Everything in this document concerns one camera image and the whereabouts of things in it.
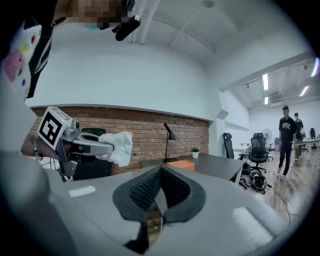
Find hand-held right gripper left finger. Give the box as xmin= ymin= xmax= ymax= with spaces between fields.
xmin=49 ymin=164 xmax=163 ymax=256

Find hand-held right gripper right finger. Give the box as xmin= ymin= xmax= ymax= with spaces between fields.
xmin=149 ymin=164 xmax=301 ymax=256

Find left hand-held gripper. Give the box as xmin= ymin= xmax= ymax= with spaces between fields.
xmin=36 ymin=106 xmax=115 ymax=181

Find white tissue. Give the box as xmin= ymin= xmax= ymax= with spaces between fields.
xmin=96 ymin=131 xmax=134 ymax=168

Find orange drawer box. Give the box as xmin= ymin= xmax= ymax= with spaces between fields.
xmin=166 ymin=160 xmax=196 ymax=172

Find person's left forearm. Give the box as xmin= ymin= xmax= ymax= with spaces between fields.
xmin=20 ymin=136 xmax=60 ymax=161

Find black electronic equipment bundle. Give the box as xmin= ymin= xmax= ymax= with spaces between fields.
xmin=246 ymin=171 xmax=269 ymax=195

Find black high-back office chair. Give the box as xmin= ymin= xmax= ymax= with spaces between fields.
xmin=222 ymin=132 xmax=236 ymax=160

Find black mesh office chair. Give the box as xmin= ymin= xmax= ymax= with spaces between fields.
xmin=238 ymin=132 xmax=275 ymax=175

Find black desk lamp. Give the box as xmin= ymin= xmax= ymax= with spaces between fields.
xmin=161 ymin=121 xmax=180 ymax=164

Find light beige shorts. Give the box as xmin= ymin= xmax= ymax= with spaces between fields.
xmin=0 ymin=96 xmax=73 ymax=256

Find white standing fan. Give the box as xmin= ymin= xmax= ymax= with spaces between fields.
xmin=261 ymin=127 xmax=274 ymax=151

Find white office desk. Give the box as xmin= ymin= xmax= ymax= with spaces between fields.
xmin=291 ymin=138 xmax=320 ymax=153

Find black shirt with plush patch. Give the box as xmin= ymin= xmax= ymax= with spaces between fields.
xmin=3 ymin=18 xmax=55 ymax=101

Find blue face mask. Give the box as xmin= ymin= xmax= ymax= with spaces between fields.
xmin=83 ymin=22 xmax=102 ymax=33

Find ceiling air conditioner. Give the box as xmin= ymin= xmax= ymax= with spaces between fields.
xmin=269 ymin=92 xmax=284 ymax=104

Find row of ceiling strip lights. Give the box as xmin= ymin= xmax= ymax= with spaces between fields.
xmin=261 ymin=56 xmax=320 ymax=105

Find white beaded bracelet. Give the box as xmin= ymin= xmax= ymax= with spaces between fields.
xmin=33 ymin=136 xmax=44 ymax=161

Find long thin cable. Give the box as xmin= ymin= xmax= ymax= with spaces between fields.
xmin=266 ymin=183 xmax=302 ymax=219

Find black head-worn camera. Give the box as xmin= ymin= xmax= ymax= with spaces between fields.
xmin=111 ymin=14 xmax=142 ymax=42

